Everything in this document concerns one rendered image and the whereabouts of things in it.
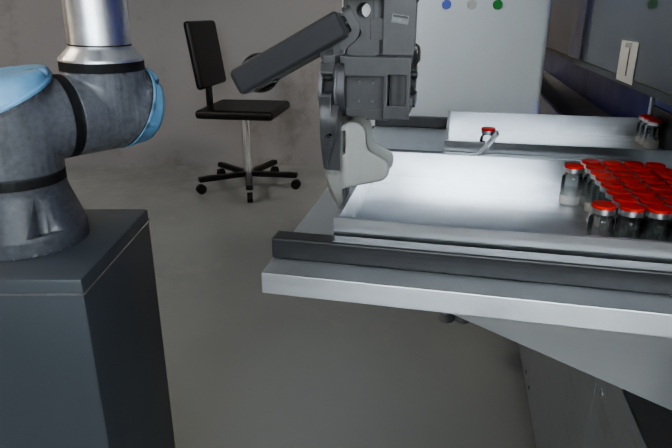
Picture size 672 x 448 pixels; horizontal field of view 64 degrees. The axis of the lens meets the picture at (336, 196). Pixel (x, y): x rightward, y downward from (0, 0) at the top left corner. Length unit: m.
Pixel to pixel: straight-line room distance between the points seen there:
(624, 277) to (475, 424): 1.24
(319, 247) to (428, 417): 1.25
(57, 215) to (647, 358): 0.70
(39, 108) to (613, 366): 0.71
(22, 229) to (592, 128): 0.92
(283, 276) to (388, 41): 0.22
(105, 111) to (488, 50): 0.93
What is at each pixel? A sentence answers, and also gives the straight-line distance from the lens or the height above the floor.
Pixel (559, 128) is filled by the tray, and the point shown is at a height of 0.89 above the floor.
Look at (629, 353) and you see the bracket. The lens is 0.59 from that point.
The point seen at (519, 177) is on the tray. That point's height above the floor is 0.89.
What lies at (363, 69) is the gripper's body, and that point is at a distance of 0.47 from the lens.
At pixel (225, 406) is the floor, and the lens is 1.73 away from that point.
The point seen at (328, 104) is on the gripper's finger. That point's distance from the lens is 0.48.
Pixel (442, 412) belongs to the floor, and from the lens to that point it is 1.71.
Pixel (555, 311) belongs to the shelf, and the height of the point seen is 0.87.
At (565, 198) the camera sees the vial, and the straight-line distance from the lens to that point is 0.66.
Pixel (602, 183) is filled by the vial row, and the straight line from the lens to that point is 0.60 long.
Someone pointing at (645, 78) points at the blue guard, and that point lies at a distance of 0.86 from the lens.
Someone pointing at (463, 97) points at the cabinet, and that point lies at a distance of 1.42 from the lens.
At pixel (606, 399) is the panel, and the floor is 0.55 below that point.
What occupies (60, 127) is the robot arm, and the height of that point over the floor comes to 0.95.
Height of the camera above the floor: 1.09
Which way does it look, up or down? 19 degrees down
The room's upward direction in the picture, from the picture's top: straight up
